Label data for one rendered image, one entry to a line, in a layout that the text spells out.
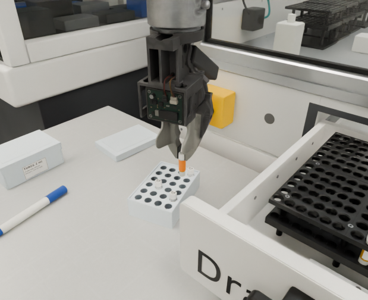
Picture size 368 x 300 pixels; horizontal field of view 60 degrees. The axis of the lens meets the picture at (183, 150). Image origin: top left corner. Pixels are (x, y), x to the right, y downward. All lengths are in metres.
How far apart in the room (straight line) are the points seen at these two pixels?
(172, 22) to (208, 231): 0.24
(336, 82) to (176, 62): 0.27
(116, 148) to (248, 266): 0.47
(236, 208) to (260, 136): 0.30
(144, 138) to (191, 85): 0.36
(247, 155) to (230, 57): 0.21
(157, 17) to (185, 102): 0.11
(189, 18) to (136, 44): 0.72
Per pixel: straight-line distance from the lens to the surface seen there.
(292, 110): 0.62
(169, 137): 0.52
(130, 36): 1.10
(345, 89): 0.58
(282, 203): 0.40
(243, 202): 0.41
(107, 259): 0.52
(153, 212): 0.54
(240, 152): 0.72
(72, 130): 0.87
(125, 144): 0.74
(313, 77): 0.58
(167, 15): 0.41
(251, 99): 0.65
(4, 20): 0.90
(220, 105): 0.64
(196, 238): 0.36
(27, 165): 0.70
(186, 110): 0.41
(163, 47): 0.40
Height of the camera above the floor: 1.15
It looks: 32 degrees down
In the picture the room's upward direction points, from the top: straight up
